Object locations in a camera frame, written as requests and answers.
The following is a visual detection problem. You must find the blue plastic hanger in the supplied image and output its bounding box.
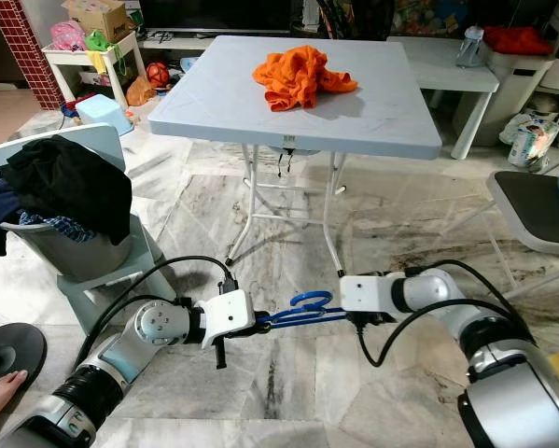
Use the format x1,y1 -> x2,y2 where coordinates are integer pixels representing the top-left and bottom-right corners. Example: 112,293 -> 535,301
256,291 -> 350,329

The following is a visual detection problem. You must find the black garment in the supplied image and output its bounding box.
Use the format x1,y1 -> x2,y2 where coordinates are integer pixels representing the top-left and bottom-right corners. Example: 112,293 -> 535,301
0,135 -> 134,246

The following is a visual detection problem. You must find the orange t-shirt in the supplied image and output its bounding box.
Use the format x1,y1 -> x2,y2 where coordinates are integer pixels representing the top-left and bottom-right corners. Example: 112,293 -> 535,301
251,45 -> 359,113

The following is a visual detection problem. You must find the light blue child chair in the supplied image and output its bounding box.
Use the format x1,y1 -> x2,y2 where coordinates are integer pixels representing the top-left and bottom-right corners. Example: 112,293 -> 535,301
0,124 -> 164,336

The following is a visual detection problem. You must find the grey laundry basket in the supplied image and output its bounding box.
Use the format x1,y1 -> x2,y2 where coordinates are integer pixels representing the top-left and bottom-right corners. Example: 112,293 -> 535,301
18,219 -> 136,282

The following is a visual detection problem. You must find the blue plaid cloth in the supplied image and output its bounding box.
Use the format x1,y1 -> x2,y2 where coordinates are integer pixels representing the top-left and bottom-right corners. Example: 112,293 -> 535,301
27,213 -> 98,244

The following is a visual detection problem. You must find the grey folding chair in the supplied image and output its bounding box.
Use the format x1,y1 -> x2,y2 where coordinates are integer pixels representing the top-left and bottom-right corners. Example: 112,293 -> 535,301
486,171 -> 559,259

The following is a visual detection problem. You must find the white folding table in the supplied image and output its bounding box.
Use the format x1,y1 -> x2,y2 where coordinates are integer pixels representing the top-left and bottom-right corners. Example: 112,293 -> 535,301
148,35 -> 444,280

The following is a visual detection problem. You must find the printed package bag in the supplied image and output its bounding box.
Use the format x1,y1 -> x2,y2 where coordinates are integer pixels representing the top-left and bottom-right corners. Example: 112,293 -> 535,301
507,113 -> 559,170

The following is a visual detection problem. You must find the low white side table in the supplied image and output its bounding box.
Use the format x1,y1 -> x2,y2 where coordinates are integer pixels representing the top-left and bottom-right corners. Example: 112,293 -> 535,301
386,37 -> 500,161

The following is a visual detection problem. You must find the light blue plastic stool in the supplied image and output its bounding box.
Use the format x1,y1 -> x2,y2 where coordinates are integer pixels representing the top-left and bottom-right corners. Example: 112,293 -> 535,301
75,93 -> 132,137

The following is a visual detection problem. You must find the orange plastic bag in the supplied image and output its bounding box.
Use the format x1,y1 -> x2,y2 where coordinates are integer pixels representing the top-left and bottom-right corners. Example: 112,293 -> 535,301
124,77 -> 158,107

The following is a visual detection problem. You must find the white storage shelf unit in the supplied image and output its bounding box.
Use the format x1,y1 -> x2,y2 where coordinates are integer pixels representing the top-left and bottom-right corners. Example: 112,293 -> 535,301
452,51 -> 559,150

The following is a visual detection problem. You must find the red ball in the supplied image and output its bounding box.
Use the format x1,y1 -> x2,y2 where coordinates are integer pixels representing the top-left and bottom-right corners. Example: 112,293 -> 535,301
144,63 -> 171,89

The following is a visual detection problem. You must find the clear water bottle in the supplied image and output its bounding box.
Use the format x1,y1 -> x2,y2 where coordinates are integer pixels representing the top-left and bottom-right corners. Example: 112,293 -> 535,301
455,25 -> 484,69

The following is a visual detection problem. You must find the white TV console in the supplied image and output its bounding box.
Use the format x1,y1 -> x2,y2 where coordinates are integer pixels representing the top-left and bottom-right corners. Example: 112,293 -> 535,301
137,28 -> 252,53

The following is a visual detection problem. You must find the red folded cloth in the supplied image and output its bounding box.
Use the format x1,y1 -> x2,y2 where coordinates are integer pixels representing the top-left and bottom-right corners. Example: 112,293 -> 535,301
482,26 -> 553,56

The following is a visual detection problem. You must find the small yellow cloth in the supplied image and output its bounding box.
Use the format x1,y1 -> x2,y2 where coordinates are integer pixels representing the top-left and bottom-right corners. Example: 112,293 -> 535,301
85,51 -> 108,77

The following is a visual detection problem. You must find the white kids table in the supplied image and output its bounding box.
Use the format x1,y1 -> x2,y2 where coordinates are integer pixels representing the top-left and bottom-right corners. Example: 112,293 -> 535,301
41,37 -> 146,112

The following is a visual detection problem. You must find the black television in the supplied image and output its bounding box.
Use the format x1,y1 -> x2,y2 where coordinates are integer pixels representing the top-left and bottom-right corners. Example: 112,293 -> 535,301
137,0 -> 304,35

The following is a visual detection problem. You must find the pink bag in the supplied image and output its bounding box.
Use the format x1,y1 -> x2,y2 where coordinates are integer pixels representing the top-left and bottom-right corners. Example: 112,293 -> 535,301
49,21 -> 87,53

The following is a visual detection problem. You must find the cardboard box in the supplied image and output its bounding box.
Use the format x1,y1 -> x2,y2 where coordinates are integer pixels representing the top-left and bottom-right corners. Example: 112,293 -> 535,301
62,0 -> 132,44

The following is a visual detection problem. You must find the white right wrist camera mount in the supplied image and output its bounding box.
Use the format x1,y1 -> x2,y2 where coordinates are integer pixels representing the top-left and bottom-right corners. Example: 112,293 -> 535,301
339,273 -> 398,315

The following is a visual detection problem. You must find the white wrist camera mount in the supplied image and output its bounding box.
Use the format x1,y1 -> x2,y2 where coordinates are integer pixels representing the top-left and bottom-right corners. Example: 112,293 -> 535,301
202,290 -> 259,349
339,273 -> 398,315

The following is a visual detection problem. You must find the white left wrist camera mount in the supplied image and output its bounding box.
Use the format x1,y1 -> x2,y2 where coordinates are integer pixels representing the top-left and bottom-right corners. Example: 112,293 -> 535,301
202,290 -> 259,349

